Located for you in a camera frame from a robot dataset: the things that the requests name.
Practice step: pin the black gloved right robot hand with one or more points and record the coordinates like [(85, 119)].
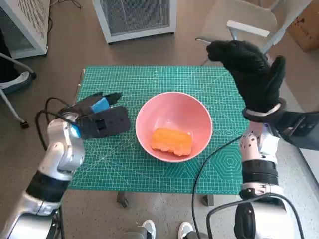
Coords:
[(254, 79)]

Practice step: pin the black blue-taped left robot hand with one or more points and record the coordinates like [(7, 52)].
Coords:
[(99, 104)]

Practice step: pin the pink bowl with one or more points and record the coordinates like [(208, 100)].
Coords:
[(174, 112)]

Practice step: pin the rectangular toy bread loaf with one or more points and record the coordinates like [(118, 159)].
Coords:
[(172, 140)]

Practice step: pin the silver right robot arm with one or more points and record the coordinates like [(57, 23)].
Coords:
[(259, 171)]

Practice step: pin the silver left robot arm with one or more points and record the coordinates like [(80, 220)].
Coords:
[(62, 149)]

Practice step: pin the green cutting mat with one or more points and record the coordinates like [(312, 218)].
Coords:
[(149, 82)]

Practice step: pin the beige office chair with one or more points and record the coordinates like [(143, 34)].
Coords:
[(224, 22)]

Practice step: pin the cardboard box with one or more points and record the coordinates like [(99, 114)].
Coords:
[(306, 35)]

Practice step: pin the grey office chair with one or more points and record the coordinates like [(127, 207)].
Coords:
[(22, 78)]

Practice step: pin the white perforated metal cabinet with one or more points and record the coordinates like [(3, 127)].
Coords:
[(32, 25), (134, 15)]

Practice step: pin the black table leg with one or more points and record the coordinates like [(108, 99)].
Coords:
[(208, 200), (122, 199)]

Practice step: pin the person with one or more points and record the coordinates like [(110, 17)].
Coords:
[(6, 64)]

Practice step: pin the white flat panel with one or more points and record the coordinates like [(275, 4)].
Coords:
[(311, 169)]

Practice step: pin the white shoe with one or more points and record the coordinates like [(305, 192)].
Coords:
[(149, 226), (185, 227)]

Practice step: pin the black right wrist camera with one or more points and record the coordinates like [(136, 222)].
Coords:
[(299, 124)]

